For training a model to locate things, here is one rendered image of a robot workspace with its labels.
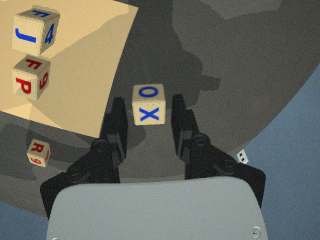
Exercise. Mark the tan flat mat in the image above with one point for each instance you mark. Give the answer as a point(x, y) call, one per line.
point(89, 41)

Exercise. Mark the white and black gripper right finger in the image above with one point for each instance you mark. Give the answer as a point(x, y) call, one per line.
point(195, 148)

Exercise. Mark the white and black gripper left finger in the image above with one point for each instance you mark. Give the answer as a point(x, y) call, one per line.
point(100, 164)

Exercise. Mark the cream letter block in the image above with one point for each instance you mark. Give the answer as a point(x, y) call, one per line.
point(34, 31)
point(30, 77)
point(38, 152)
point(148, 104)

